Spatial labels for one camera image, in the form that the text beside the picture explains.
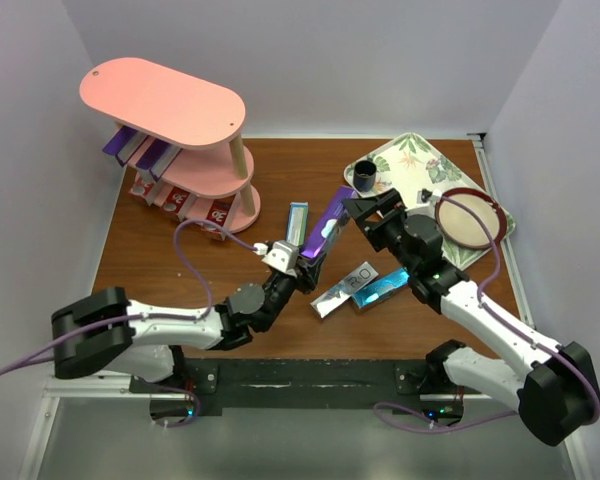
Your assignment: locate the shiny blue toothpaste box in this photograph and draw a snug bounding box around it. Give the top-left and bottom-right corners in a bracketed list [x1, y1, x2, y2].
[351, 268, 409, 313]

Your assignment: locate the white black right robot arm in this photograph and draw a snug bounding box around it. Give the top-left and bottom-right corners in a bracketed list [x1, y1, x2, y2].
[343, 189, 600, 446]

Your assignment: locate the blue green toothpaste box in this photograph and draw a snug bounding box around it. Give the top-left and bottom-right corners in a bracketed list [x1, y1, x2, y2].
[286, 202, 309, 246]

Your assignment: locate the aluminium frame rail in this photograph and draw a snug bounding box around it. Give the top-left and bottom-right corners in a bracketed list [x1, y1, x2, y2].
[467, 133, 499, 201]

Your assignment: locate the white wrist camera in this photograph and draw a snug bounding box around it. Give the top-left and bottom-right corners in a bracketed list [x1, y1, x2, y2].
[253, 240, 299, 277]
[417, 189, 443, 206]

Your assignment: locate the red silver toothpaste box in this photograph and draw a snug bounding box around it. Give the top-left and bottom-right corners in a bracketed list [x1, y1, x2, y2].
[161, 186, 197, 222]

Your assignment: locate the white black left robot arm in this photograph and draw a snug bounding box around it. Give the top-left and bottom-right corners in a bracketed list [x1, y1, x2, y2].
[51, 266, 320, 392]

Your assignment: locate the black front base bar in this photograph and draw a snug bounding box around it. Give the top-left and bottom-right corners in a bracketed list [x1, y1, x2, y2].
[130, 358, 464, 424]

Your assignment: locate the floral leaf print tray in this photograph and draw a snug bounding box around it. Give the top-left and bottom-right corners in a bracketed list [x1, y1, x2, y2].
[361, 133, 516, 270]

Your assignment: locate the pink three tier shelf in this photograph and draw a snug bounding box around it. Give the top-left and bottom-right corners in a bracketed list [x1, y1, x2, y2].
[79, 57, 261, 234]

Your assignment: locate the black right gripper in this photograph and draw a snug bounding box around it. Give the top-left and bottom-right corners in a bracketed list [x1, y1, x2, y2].
[342, 190, 417, 276]

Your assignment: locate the red 3D toothpaste box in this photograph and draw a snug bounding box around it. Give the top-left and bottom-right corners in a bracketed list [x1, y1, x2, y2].
[202, 196, 238, 241]

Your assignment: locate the purple toothpaste box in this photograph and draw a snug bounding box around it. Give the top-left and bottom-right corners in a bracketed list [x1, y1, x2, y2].
[135, 139, 181, 183]
[102, 126, 147, 166]

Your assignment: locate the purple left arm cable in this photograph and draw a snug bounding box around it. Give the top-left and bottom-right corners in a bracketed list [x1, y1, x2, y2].
[0, 219, 269, 379]

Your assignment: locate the red rimmed beige plate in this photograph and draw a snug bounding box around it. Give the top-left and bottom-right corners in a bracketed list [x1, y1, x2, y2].
[435, 187, 508, 250]

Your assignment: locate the silver R&O sensitive toothpaste box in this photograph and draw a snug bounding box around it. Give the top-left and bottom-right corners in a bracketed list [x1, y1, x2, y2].
[300, 186, 358, 261]

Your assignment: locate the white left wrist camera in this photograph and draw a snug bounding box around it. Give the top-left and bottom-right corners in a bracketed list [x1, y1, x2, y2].
[253, 240, 299, 277]

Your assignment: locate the red toothpaste box behind shelf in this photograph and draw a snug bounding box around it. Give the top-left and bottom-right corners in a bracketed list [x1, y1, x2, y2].
[129, 174, 156, 205]

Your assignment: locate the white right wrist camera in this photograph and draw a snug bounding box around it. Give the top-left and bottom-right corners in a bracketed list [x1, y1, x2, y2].
[417, 189, 443, 206]

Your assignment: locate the dark blue mug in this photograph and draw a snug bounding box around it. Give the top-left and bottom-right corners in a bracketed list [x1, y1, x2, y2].
[353, 160, 377, 195]

